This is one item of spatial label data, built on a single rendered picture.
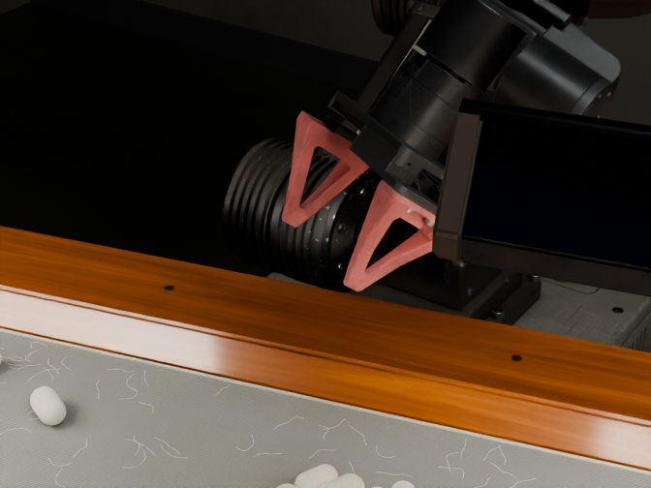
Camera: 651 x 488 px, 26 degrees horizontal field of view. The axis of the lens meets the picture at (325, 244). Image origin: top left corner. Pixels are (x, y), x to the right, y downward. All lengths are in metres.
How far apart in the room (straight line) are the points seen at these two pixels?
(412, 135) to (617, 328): 0.81
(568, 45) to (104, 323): 0.46
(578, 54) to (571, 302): 0.83
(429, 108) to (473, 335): 0.27
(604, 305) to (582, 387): 0.65
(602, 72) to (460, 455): 0.31
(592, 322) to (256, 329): 0.65
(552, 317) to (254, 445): 0.71
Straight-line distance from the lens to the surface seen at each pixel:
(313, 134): 0.99
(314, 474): 1.01
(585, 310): 1.73
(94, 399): 1.13
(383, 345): 1.13
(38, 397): 1.10
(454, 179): 0.70
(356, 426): 1.09
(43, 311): 1.21
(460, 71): 0.94
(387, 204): 0.90
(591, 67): 0.94
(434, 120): 0.94
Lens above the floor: 1.41
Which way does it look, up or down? 30 degrees down
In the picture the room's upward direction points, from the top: straight up
